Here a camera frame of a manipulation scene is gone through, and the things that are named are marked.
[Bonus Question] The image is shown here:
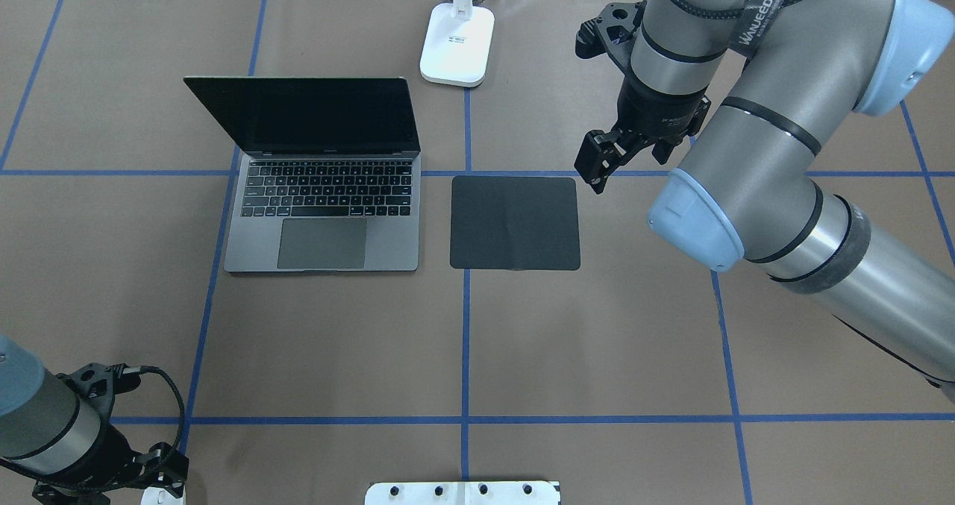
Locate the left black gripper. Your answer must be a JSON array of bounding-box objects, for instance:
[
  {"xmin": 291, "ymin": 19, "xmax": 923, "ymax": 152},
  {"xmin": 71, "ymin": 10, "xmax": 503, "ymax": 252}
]
[{"xmin": 30, "ymin": 424, "xmax": 189, "ymax": 504}]

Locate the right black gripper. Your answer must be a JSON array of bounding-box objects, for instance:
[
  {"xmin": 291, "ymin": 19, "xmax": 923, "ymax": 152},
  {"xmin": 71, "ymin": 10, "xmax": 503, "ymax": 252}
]
[{"xmin": 574, "ymin": 80, "xmax": 712, "ymax": 195}]

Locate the white computer mouse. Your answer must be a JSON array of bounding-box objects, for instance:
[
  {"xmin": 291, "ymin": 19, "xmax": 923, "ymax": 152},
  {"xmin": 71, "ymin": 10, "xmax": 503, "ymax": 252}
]
[{"xmin": 140, "ymin": 486, "xmax": 186, "ymax": 505}]

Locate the black mouse pad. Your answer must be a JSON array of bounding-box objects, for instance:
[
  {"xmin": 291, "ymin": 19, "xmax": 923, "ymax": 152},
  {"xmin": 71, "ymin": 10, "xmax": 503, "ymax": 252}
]
[{"xmin": 449, "ymin": 176, "xmax": 582, "ymax": 271}]

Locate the grey laptop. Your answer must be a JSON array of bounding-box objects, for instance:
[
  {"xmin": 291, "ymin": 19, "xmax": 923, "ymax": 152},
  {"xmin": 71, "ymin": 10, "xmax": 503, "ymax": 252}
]
[{"xmin": 184, "ymin": 75, "xmax": 421, "ymax": 273}]

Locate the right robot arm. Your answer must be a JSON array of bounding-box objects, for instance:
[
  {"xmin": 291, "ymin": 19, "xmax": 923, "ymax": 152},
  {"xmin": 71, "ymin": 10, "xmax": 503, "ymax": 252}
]
[{"xmin": 575, "ymin": 0, "xmax": 954, "ymax": 398}]

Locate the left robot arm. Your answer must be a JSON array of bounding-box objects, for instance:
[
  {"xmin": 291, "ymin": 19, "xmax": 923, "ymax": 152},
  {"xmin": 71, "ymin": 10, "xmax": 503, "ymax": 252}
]
[{"xmin": 1, "ymin": 337, "xmax": 189, "ymax": 504}]

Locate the white desk lamp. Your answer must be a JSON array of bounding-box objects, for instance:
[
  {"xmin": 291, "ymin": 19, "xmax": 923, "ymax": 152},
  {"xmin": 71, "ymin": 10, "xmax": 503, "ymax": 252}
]
[{"xmin": 419, "ymin": 0, "xmax": 495, "ymax": 88}]

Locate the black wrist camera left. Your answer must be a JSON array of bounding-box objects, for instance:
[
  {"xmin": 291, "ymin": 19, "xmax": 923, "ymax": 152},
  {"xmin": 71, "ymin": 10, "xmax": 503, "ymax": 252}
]
[{"xmin": 55, "ymin": 363, "xmax": 141, "ymax": 415}]

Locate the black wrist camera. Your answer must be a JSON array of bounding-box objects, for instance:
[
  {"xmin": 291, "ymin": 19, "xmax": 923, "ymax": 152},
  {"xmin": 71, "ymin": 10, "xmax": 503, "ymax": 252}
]
[
  {"xmin": 575, "ymin": 1, "xmax": 647, "ymax": 71},
  {"xmin": 55, "ymin": 363, "xmax": 141, "ymax": 415}
]

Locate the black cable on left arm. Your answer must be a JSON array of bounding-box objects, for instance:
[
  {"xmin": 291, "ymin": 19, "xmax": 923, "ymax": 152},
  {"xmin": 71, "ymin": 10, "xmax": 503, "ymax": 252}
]
[{"xmin": 112, "ymin": 366, "xmax": 186, "ymax": 491}]

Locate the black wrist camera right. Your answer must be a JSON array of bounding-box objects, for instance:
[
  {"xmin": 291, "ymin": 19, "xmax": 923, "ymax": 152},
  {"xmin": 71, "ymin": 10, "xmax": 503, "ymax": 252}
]
[{"xmin": 575, "ymin": 1, "xmax": 647, "ymax": 71}]

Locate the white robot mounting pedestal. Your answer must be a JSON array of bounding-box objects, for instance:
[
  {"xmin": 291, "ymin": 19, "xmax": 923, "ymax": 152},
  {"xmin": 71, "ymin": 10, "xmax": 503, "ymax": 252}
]
[{"xmin": 364, "ymin": 480, "xmax": 562, "ymax": 504}]

